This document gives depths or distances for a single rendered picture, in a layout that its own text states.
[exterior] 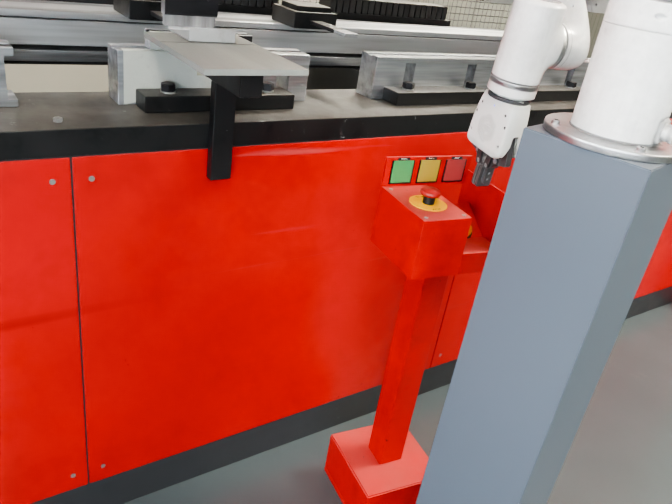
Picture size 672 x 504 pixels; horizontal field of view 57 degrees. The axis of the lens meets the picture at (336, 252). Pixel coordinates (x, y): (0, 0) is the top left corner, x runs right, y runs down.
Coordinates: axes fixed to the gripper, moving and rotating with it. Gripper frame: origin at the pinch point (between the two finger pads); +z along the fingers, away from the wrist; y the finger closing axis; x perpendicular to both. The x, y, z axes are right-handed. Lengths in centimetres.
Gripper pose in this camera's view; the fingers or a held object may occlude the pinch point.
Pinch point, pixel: (482, 174)
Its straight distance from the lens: 120.6
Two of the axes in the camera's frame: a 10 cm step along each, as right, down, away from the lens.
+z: -1.8, 8.3, 5.2
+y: 4.0, 5.5, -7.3
